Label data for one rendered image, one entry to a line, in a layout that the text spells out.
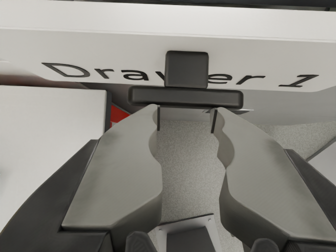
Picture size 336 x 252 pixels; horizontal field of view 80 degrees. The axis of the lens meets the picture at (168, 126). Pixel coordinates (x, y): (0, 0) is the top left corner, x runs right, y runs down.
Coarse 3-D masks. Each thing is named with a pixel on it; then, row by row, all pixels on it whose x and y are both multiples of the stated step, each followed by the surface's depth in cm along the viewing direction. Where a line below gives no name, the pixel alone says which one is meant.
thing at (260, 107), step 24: (0, 72) 29; (24, 72) 29; (120, 96) 43; (264, 96) 37; (288, 96) 36; (312, 96) 35; (192, 120) 93; (264, 120) 78; (288, 120) 74; (312, 120) 70
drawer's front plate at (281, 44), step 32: (0, 0) 11; (32, 0) 11; (0, 32) 12; (32, 32) 12; (64, 32) 11; (96, 32) 11; (128, 32) 11; (160, 32) 11; (192, 32) 11; (224, 32) 11; (256, 32) 11; (288, 32) 11; (320, 32) 11; (32, 64) 17; (96, 64) 16; (128, 64) 16; (160, 64) 16; (224, 64) 15; (256, 64) 15; (288, 64) 14; (320, 64) 14
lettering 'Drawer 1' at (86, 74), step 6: (48, 66) 17; (72, 66) 17; (60, 72) 19; (84, 72) 18; (102, 72) 18; (138, 72) 18; (156, 72) 17; (108, 78) 20; (126, 78) 20; (132, 78) 20; (138, 78) 20; (144, 78) 19; (162, 78) 19; (210, 78) 18; (216, 78) 18; (222, 78) 18; (228, 78) 18; (246, 78) 18; (306, 78) 17; (294, 84) 19
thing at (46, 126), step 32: (0, 96) 28; (32, 96) 28; (64, 96) 28; (96, 96) 28; (0, 128) 28; (32, 128) 28; (64, 128) 28; (96, 128) 28; (0, 160) 28; (32, 160) 27; (64, 160) 27; (0, 192) 27; (32, 192) 27; (0, 224) 27
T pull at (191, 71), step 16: (176, 64) 13; (192, 64) 13; (176, 80) 13; (192, 80) 13; (128, 96) 13; (144, 96) 12; (160, 96) 12; (176, 96) 12; (192, 96) 12; (208, 96) 12; (224, 96) 12; (240, 96) 12
